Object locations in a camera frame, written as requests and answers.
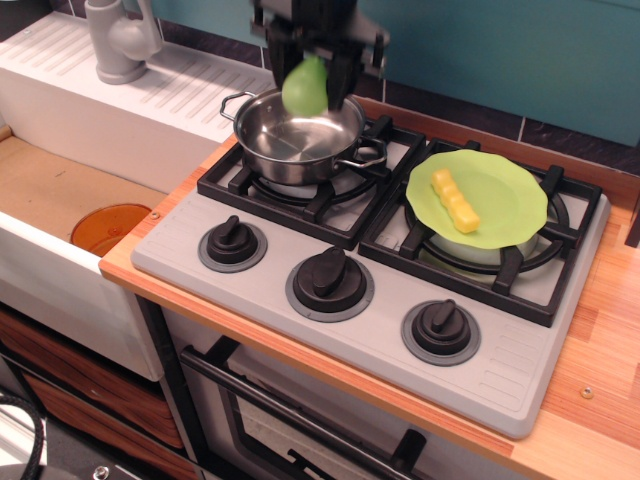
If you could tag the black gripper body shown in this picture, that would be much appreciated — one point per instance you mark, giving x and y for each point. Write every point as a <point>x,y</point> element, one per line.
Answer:
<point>322,27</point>

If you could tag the black left burner grate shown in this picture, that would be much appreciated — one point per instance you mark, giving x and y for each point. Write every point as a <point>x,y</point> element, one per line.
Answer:
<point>337,211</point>

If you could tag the black right stove knob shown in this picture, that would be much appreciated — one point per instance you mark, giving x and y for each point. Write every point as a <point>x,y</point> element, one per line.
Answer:
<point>441,333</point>

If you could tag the white toy sink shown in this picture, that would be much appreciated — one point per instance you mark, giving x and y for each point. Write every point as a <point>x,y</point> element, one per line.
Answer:
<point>71,144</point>

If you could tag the lime green plate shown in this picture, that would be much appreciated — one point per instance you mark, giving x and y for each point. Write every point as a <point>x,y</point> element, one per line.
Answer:
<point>511,205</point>

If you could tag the grey toy faucet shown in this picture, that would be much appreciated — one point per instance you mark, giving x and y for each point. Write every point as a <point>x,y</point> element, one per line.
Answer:
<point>122,45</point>

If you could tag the black stove knob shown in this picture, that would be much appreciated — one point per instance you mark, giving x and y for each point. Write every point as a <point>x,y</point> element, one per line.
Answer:
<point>441,333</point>
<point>330,287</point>
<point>232,246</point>

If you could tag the black right burner grate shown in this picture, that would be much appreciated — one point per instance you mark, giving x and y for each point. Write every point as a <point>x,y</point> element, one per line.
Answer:
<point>529,280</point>

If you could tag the black middle stove knob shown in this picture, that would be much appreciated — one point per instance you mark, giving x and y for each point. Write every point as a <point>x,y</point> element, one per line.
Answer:
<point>330,287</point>

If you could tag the black left stove knob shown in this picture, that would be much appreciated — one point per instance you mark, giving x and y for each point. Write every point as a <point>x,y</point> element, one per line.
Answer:
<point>232,246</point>

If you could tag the wooden drawer fronts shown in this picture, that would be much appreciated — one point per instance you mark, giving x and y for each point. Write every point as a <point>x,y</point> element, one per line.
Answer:
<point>96,397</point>

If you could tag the grey toy stove top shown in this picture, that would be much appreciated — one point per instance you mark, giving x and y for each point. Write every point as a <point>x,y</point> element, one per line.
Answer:
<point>501,387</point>

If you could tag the orange sink drain plug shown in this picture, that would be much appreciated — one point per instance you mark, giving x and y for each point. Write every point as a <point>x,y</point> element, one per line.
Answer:
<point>99,231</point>

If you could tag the oven door with handle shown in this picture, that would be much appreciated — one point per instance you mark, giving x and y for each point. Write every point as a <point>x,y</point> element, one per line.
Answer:
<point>279,423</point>

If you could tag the black burner grate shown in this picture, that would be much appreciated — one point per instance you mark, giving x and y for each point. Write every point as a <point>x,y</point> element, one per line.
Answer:
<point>337,211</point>
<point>529,280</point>

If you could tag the stainless steel pot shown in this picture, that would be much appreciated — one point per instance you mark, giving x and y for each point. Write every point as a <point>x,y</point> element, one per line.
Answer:
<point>293,150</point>

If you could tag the yellow toy fry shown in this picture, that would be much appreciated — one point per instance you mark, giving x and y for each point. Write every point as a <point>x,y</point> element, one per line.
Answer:
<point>462,214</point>

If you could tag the green toy pear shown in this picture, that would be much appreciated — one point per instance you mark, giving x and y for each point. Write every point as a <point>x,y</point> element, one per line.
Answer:
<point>304,91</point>

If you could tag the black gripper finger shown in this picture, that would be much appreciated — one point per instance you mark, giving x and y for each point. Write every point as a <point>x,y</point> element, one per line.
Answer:
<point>284,54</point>
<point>345,68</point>

